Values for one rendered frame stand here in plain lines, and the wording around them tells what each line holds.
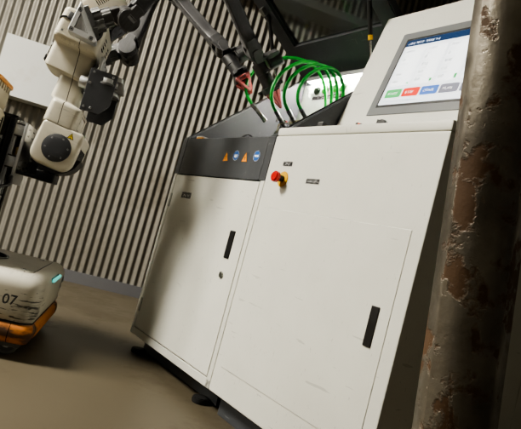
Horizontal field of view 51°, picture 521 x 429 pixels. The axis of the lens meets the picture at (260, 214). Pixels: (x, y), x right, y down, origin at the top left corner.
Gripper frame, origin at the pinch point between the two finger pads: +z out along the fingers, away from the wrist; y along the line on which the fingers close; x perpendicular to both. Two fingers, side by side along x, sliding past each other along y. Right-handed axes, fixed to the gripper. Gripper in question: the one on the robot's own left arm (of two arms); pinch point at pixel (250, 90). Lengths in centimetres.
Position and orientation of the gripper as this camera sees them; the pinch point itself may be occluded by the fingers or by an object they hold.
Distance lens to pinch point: 240.5
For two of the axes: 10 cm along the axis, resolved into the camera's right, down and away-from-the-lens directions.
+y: 0.2, 3.1, 9.5
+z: 5.2, 8.1, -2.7
